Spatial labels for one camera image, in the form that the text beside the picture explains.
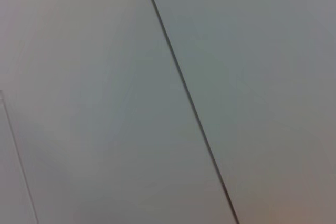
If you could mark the grey partition wall panel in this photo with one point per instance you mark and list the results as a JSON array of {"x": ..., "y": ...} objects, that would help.
[
  {"x": 78, "y": 90},
  {"x": 262, "y": 64},
  {"x": 10, "y": 182}
]

